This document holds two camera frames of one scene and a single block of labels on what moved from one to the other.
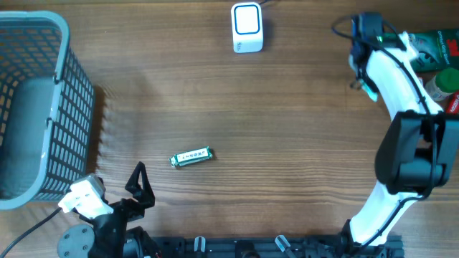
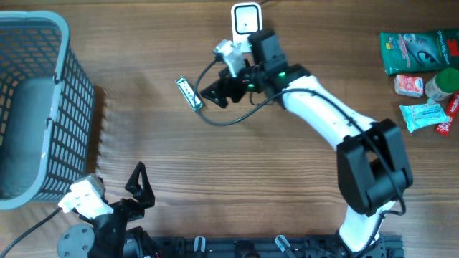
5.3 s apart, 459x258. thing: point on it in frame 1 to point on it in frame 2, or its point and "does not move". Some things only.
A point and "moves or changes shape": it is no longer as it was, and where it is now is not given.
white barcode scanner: [247, 24] does not move
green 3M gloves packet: [436, 49] does not move
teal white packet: [368, 91] moves or changes shape
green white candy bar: [191, 156] to [189, 94]
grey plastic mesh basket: [47, 109] does not move
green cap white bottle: [445, 82] does not move
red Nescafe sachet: [452, 104] does not move
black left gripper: [143, 195] does not move
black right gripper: [370, 82] to [225, 79]
